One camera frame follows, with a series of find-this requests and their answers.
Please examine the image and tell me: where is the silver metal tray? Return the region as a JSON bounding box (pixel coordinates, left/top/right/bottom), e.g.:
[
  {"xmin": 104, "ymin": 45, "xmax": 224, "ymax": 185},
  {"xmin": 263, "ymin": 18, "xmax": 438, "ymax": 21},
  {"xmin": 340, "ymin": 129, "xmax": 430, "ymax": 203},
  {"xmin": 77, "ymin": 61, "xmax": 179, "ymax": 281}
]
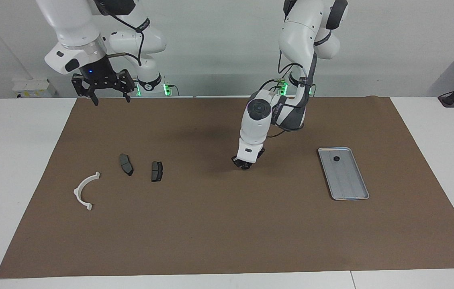
[{"xmin": 318, "ymin": 147, "xmax": 370, "ymax": 201}]

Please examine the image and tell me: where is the white power box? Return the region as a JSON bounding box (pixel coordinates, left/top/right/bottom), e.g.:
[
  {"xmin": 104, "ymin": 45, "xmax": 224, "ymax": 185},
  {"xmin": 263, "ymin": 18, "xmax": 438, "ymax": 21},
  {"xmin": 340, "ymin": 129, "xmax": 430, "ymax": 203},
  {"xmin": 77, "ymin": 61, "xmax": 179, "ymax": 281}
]
[{"xmin": 12, "ymin": 78, "xmax": 57, "ymax": 99}]

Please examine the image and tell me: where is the long grey brake pad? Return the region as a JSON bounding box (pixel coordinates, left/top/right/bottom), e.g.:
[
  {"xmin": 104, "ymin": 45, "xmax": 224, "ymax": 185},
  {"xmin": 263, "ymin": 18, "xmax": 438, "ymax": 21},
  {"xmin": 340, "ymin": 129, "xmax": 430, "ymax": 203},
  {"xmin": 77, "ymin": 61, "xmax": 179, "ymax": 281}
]
[{"xmin": 119, "ymin": 153, "xmax": 134, "ymax": 177}]

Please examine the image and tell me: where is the brown table mat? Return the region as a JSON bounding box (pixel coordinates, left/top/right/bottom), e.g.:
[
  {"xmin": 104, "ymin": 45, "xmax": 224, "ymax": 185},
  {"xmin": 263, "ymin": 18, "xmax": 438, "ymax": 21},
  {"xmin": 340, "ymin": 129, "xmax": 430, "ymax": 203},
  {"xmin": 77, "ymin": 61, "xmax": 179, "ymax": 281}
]
[{"xmin": 0, "ymin": 96, "xmax": 454, "ymax": 279}]

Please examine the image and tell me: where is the short grey brake pad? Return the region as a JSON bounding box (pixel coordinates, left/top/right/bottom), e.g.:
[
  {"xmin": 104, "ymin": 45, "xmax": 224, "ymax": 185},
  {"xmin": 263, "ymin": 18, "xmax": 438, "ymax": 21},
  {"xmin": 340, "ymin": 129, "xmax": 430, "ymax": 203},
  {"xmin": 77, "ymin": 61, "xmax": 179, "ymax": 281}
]
[{"xmin": 151, "ymin": 161, "xmax": 164, "ymax": 183}]

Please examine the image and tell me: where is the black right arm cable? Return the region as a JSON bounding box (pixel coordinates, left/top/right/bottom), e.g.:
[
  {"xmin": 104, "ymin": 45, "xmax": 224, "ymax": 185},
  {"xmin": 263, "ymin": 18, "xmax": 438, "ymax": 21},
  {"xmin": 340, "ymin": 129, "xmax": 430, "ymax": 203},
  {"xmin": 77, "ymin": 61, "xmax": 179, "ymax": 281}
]
[{"xmin": 92, "ymin": 0, "xmax": 150, "ymax": 68}]

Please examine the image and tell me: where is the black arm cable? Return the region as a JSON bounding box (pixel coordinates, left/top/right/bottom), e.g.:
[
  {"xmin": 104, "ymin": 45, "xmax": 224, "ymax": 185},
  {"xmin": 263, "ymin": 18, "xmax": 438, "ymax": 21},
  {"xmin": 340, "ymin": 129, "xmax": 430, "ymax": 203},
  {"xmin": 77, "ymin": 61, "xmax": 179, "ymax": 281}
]
[
  {"xmin": 259, "ymin": 48, "xmax": 318, "ymax": 140},
  {"xmin": 92, "ymin": 0, "xmax": 150, "ymax": 68}
]

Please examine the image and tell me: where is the white semicircular plastic bracket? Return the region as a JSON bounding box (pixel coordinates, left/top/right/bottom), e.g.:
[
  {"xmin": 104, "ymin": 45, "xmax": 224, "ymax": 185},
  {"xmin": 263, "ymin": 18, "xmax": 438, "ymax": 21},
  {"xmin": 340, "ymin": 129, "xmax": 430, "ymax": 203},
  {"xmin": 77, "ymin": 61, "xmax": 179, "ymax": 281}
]
[{"xmin": 74, "ymin": 171, "xmax": 101, "ymax": 212}]

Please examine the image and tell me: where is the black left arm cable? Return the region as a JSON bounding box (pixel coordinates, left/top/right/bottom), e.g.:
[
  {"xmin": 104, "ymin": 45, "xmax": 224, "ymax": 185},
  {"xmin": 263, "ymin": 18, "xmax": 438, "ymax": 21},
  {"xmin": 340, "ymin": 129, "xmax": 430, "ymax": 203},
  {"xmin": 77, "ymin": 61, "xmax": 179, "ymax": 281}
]
[{"xmin": 259, "ymin": 48, "xmax": 318, "ymax": 140}]

